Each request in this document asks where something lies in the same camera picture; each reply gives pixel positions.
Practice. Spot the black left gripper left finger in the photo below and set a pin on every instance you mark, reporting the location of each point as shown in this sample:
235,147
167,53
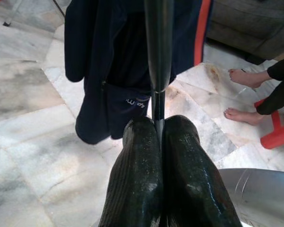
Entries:
137,177

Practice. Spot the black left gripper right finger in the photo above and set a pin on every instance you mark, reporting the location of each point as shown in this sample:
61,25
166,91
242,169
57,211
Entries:
191,184

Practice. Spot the navy garment orange stripe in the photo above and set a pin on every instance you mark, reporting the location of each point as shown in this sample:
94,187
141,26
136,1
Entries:
97,59

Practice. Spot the dark grey plastic hanger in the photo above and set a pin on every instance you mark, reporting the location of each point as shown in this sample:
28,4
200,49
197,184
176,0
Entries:
159,47

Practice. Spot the person's bare foot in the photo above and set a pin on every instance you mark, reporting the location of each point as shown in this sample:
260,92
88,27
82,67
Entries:
248,78
246,117

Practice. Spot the red plastic stool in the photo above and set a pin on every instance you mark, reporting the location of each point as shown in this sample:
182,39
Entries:
279,137

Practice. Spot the silver metal clothes rack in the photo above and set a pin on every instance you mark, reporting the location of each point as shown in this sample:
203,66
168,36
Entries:
7,23

